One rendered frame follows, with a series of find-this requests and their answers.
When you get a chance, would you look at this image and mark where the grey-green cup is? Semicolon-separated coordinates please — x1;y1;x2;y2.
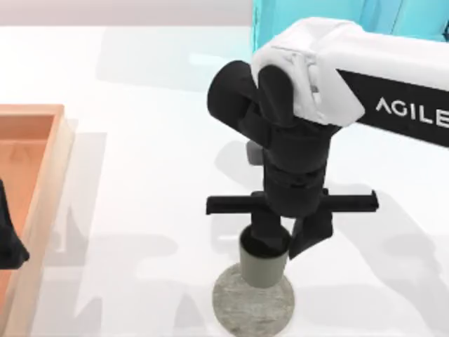
238;225;293;289

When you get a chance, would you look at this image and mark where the shallow salmon-coloured box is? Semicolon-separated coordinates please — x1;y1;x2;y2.
0;103;75;337

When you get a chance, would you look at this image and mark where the grey round stone coaster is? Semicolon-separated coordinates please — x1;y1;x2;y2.
211;263;296;335

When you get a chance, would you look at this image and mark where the light blue rack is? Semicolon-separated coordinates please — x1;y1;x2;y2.
250;0;449;60

